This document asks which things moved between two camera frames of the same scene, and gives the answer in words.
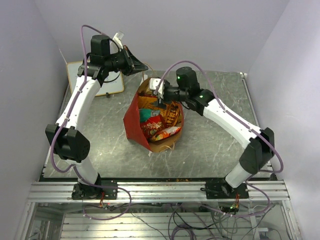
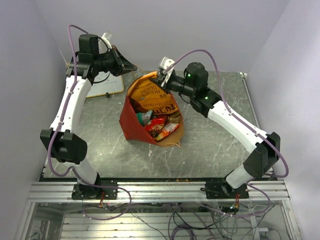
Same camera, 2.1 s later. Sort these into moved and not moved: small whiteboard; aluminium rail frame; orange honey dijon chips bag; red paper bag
Moved: red paper bag; orange honey dijon chips bag
Not moved: aluminium rail frame; small whiteboard
